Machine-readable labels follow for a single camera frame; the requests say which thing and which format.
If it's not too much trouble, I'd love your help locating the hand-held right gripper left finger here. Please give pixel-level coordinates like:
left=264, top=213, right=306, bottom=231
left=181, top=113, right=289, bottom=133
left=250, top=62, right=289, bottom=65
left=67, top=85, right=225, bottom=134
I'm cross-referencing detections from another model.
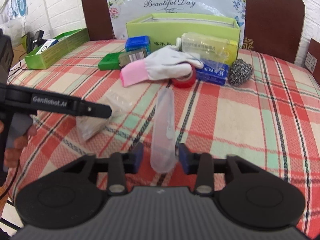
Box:
left=61, top=142, right=145, bottom=197

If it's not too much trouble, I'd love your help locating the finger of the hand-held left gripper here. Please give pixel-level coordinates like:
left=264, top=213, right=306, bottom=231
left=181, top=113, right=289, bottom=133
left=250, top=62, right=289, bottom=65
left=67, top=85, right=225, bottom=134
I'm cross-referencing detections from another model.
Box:
left=75, top=99, right=112, bottom=118

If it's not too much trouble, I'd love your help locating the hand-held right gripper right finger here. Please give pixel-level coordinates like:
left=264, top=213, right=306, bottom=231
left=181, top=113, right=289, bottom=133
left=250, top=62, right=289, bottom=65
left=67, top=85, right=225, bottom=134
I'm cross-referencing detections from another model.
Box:
left=178, top=143, right=262, bottom=197

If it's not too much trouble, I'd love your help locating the clear packet with tan contents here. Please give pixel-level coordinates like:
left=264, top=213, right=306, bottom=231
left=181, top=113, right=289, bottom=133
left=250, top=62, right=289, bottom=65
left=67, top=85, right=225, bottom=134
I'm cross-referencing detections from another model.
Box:
left=76, top=91, right=132, bottom=142

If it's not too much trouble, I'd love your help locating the long clear plastic bag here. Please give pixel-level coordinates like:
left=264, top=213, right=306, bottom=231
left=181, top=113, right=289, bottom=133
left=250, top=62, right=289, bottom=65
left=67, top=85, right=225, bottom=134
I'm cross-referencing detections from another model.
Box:
left=150, top=88, right=178, bottom=173

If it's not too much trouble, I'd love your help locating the blue square plastic container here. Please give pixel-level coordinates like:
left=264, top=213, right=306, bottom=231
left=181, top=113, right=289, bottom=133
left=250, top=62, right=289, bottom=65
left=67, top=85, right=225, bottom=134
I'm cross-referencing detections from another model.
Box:
left=125, top=35, right=152, bottom=55

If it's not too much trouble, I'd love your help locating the pink handle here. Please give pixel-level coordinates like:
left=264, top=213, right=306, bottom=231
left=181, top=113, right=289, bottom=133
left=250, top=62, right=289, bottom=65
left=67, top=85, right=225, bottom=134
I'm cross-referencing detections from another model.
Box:
left=120, top=38, right=204, bottom=88

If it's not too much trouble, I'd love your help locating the light green cardboard box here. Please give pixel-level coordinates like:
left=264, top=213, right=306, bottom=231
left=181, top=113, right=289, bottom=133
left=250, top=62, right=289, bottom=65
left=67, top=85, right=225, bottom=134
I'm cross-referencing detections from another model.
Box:
left=125, top=13, right=241, bottom=55

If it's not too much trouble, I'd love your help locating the clear plastic package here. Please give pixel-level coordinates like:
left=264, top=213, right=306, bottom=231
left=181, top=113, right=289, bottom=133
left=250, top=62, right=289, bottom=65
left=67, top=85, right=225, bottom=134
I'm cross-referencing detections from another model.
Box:
left=181, top=32, right=230, bottom=70

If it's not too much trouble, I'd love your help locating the person's left hand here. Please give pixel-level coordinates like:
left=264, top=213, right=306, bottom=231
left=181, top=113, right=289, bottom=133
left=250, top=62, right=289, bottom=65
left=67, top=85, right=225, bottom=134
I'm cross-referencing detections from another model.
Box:
left=0, top=121, right=37, bottom=172

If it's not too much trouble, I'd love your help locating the small green box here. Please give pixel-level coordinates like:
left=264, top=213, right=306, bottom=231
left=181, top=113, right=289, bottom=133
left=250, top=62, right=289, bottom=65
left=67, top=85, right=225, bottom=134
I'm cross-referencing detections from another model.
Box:
left=98, top=52, right=123, bottom=71

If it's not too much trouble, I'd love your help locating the blue and white box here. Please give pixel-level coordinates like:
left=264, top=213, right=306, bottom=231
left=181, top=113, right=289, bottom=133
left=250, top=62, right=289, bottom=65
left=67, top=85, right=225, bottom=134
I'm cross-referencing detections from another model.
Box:
left=37, top=39, right=59, bottom=55

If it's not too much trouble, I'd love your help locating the green box at left edge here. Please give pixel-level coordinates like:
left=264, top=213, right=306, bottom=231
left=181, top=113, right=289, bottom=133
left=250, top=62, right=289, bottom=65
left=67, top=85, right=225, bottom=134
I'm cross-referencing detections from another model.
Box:
left=24, top=28, right=90, bottom=70

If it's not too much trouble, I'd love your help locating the black device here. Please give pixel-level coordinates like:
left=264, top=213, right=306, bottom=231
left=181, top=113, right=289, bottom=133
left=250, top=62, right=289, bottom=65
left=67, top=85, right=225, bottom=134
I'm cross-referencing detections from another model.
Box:
left=26, top=30, right=47, bottom=50

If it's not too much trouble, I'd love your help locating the grey striped packet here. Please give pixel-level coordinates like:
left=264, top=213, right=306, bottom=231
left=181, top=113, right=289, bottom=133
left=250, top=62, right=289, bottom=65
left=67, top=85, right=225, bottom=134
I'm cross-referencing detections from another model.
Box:
left=118, top=50, right=147, bottom=67

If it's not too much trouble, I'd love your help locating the plaid bed sheet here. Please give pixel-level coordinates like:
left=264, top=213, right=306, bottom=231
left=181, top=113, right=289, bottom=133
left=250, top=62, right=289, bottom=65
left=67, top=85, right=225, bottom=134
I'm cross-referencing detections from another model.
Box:
left=5, top=39, right=320, bottom=240

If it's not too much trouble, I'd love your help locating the white plastic bag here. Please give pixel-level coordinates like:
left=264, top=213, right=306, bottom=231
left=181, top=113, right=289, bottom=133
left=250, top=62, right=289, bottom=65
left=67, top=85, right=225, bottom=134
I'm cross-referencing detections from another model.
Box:
left=0, top=20, right=23, bottom=48

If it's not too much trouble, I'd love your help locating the red tape roll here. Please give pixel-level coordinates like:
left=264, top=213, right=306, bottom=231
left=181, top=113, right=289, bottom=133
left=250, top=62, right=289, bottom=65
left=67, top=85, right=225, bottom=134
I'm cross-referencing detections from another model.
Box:
left=171, top=66, right=197, bottom=89

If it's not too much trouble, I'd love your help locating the blue medicine box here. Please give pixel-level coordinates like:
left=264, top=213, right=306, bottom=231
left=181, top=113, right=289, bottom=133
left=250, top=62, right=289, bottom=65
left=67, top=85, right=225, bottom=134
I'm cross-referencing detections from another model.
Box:
left=195, top=57, right=230, bottom=85

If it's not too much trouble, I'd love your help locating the steel wool scrubber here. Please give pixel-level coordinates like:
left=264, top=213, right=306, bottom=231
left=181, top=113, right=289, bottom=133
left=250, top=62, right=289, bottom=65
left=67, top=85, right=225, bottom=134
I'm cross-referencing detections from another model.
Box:
left=227, top=58, right=253, bottom=87

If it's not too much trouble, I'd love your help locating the yellow and white medicine box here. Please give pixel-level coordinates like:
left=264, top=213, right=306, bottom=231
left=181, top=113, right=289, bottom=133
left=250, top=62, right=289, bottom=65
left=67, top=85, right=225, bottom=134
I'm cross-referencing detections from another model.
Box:
left=181, top=32, right=238, bottom=64

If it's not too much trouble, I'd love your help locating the brown wooden headboard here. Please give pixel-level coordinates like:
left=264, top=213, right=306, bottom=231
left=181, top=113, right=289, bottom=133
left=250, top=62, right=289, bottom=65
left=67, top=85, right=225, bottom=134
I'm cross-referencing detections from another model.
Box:
left=81, top=0, right=306, bottom=64

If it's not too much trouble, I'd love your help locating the blue wall decoration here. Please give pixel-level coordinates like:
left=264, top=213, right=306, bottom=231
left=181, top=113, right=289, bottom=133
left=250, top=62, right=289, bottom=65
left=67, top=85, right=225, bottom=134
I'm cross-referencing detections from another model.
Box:
left=6, top=0, right=28, bottom=20

